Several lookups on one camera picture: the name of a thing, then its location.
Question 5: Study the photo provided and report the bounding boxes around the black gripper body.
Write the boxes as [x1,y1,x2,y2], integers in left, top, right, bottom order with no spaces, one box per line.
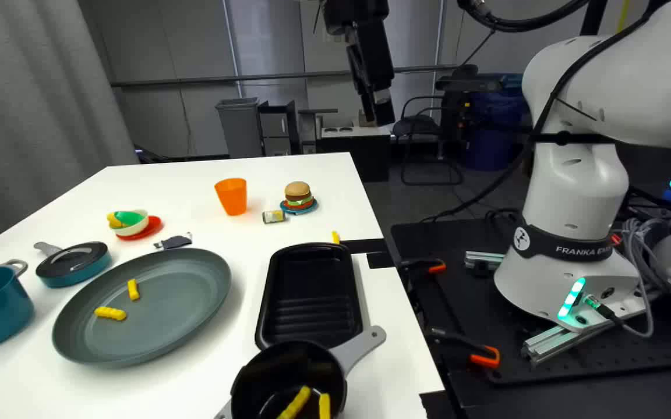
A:
[323,0,397,80]

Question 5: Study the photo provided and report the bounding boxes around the black pot with gray handles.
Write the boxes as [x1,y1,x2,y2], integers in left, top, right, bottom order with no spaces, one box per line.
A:
[214,323,390,419]

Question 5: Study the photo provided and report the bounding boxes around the small teal plate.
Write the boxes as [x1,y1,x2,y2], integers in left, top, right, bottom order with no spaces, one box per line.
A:
[277,195,321,216]

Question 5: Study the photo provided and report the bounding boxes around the small red plate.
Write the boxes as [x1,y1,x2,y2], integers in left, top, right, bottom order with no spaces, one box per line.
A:
[114,215,165,243]

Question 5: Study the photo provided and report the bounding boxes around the gray plate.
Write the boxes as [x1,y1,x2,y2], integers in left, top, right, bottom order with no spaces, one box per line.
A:
[48,247,232,371]

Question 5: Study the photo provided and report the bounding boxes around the gray cabinet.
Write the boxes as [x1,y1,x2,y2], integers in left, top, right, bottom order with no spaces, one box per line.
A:
[256,101,304,156]

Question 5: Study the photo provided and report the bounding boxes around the blue bin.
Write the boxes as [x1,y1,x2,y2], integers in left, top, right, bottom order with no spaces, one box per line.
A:
[460,73,532,172]

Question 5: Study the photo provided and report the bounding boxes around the toy burger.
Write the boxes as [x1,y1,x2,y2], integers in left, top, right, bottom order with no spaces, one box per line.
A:
[283,179,316,209]

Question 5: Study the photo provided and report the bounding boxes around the gray bin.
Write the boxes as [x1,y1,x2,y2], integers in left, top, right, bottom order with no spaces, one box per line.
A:
[214,95,265,158]

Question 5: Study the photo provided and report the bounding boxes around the small toy can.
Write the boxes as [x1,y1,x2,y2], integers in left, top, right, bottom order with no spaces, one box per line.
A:
[262,204,290,227]

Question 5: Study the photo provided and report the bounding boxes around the orange plastic cup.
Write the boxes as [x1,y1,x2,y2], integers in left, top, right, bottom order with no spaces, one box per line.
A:
[211,176,250,220]

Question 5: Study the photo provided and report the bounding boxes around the black rectangular tray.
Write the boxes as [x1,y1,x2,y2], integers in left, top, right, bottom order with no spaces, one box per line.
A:
[253,239,370,355]

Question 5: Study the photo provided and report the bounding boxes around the black perforated base board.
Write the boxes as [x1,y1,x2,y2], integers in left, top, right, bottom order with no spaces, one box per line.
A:
[387,216,671,392]

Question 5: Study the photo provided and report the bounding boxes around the small dark clip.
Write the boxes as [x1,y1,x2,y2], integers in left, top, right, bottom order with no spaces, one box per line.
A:
[151,230,196,251]

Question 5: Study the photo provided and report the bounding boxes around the green yellow white toy food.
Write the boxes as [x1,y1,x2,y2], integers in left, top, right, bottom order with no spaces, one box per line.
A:
[105,207,151,237]

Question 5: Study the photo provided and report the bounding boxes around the small dark grey pan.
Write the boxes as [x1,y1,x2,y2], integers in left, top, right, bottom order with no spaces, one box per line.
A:
[32,239,114,292]

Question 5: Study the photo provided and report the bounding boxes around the black clamp with orange handle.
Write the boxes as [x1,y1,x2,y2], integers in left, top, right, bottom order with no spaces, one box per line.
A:
[427,323,504,373]
[341,235,451,292]

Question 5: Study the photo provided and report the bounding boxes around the silver aluminium rail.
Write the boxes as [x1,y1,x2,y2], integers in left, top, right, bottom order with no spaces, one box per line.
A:
[519,299,653,367]

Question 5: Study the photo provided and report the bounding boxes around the gray cable bundle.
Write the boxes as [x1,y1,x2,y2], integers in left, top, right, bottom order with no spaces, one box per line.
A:
[610,215,671,341]

